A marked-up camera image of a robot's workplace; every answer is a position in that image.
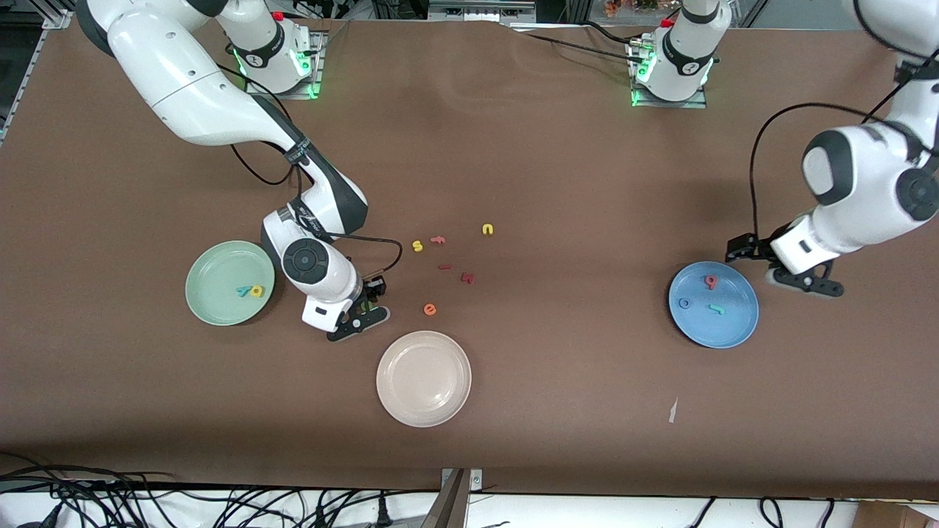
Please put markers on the small white tape scrap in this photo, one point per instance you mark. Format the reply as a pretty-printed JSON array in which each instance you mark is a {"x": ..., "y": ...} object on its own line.
[{"x": 673, "y": 412}]

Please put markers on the metal table edge bracket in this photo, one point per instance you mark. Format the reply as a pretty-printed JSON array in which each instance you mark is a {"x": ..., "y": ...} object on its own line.
[{"x": 449, "y": 506}]

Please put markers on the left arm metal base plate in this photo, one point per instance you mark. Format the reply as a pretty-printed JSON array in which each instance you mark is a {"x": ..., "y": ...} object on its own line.
[{"x": 697, "y": 103}]

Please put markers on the grey metal equipment box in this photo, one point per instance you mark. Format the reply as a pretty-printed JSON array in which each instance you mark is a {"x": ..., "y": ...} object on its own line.
[{"x": 480, "y": 9}]

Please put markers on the brown cardboard box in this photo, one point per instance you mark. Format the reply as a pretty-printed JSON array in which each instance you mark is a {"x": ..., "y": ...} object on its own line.
[{"x": 895, "y": 515}]

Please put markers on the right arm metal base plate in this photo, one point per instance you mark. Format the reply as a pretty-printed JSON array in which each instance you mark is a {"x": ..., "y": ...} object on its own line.
[{"x": 312, "y": 89}]

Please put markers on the beige plate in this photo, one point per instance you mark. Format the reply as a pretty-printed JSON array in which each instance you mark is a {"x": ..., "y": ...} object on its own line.
[{"x": 423, "y": 381}]

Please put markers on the light green plate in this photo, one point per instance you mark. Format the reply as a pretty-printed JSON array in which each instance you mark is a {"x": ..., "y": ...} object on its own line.
[{"x": 216, "y": 279}]

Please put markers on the blue plate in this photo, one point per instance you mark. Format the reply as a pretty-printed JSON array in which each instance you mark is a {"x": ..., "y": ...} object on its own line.
[{"x": 733, "y": 326}]

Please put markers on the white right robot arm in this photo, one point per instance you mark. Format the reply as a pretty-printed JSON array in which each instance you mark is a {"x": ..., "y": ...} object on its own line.
[{"x": 183, "y": 81}]

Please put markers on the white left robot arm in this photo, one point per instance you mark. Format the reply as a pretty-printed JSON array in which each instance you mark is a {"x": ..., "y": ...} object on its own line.
[{"x": 866, "y": 183}]

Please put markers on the aluminium frame rail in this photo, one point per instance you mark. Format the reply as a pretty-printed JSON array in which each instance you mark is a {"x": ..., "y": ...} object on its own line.
[{"x": 22, "y": 81}]

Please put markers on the brown table cover sheet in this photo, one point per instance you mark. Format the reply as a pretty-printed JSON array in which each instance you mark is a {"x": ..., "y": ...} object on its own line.
[{"x": 513, "y": 147}]

